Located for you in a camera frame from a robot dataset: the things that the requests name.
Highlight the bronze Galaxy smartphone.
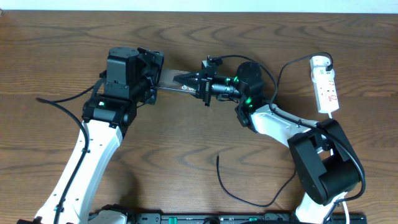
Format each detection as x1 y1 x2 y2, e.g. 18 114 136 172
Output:
155 68 200 95

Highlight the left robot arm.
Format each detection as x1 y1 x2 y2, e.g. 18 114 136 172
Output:
32 47 164 223

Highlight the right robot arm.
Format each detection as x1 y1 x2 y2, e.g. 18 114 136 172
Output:
173 59 366 223

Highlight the white charger plug adapter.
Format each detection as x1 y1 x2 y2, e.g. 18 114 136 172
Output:
310 55 331 70

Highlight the white power strip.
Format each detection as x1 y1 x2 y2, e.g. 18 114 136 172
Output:
311 67 339 114

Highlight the black charging cable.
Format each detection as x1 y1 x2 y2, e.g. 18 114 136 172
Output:
216 52 334 208

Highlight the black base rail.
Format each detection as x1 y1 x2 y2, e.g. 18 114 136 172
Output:
90 212 367 224

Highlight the white power strip cord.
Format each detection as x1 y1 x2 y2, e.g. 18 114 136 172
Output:
327 112 350 224

